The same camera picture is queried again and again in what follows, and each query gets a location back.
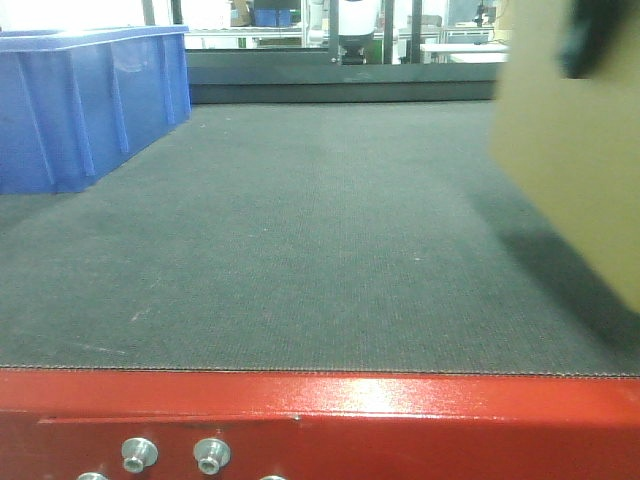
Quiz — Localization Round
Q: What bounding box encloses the red metal conveyor frame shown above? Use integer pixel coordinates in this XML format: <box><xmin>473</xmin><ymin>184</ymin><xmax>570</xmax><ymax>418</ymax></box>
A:
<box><xmin>1</xmin><ymin>369</ymin><xmax>639</xmax><ymax>479</ymax></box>

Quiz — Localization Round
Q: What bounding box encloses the silver hex bolt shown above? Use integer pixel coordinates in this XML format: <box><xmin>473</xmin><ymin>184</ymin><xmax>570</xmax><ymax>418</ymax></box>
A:
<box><xmin>193</xmin><ymin>438</ymin><xmax>231</xmax><ymax>475</ymax></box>
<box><xmin>121</xmin><ymin>437</ymin><xmax>159</xmax><ymax>474</ymax></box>

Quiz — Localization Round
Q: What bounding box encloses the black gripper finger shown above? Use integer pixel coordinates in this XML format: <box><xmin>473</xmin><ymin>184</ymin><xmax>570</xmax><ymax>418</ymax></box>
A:
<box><xmin>557</xmin><ymin>0</ymin><xmax>631</xmax><ymax>79</ymax></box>

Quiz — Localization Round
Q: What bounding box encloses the white background table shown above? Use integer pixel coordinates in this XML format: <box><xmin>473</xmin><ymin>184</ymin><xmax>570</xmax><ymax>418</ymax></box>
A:
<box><xmin>420</xmin><ymin>43</ymin><xmax>510</xmax><ymax>64</ymax></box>

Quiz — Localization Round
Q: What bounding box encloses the tall brown cardboard box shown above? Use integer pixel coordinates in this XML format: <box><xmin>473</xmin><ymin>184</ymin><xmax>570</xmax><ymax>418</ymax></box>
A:
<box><xmin>491</xmin><ymin>1</ymin><xmax>639</xmax><ymax>311</ymax></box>

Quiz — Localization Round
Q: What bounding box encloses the large blue plastic crate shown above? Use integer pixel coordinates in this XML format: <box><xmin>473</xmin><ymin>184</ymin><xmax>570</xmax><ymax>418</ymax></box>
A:
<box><xmin>1</xmin><ymin>25</ymin><xmax>191</xmax><ymax>194</ymax></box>

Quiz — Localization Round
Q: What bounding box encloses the silver hex bolt left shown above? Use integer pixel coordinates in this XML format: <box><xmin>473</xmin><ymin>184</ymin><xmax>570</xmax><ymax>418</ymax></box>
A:
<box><xmin>121</xmin><ymin>437</ymin><xmax>159</xmax><ymax>474</ymax></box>

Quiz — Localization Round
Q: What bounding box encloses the white robot torso background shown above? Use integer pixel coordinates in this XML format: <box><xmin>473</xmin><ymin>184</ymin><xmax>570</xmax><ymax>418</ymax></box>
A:
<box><xmin>338</xmin><ymin>0</ymin><xmax>380</xmax><ymax>58</ymax></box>

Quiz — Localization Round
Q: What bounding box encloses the silver hex bolt right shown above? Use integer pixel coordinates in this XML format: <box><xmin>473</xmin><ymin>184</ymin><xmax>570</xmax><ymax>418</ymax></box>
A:
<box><xmin>193</xmin><ymin>438</ymin><xmax>231</xmax><ymax>475</ymax></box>

